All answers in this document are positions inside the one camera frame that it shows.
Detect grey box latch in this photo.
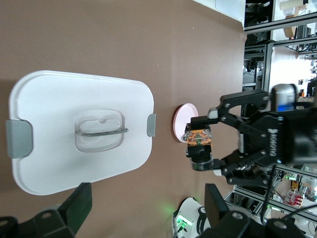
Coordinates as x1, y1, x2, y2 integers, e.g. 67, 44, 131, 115
5, 119, 34, 159
146, 113, 157, 137

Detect grey box lid handle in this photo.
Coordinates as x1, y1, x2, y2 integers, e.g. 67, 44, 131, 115
75, 126, 129, 137

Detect pink round plate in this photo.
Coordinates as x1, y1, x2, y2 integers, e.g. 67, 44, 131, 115
172, 103, 199, 143

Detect brown cardboard box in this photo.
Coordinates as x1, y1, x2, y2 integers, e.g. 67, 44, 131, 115
283, 26, 297, 38

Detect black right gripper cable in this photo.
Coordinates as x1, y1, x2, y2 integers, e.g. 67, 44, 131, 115
260, 165, 317, 225

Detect orange black push-button switch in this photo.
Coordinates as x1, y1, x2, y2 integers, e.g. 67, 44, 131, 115
183, 125, 214, 172

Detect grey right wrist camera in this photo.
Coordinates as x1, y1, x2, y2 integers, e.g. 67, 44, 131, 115
271, 83, 298, 113

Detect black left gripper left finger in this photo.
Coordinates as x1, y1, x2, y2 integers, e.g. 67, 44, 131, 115
0, 182, 93, 238

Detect white lidded storage box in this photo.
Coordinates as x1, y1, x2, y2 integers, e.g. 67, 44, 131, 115
8, 70, 155, 196

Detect aluminium workbench frame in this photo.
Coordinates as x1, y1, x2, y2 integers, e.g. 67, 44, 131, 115
224, 171, 317, 224

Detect aluminium shelving rack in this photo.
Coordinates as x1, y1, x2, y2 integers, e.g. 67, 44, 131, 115
242, 0, 317, 100

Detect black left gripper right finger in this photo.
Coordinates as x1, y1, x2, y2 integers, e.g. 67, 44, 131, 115
198, 183, 307, 238

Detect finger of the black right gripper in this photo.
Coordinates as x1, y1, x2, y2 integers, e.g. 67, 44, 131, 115
190, 89, 280, 140
210, 148, 279, 189

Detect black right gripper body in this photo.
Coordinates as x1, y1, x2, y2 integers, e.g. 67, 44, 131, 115
237, 108, 317, 165

